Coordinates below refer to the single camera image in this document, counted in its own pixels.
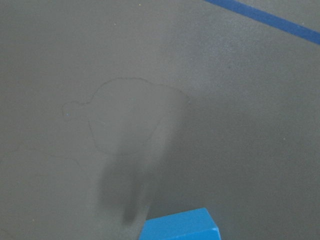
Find blue block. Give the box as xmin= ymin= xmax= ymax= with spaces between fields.
xmin=139 ymin=208 xmax=221 ymax=240

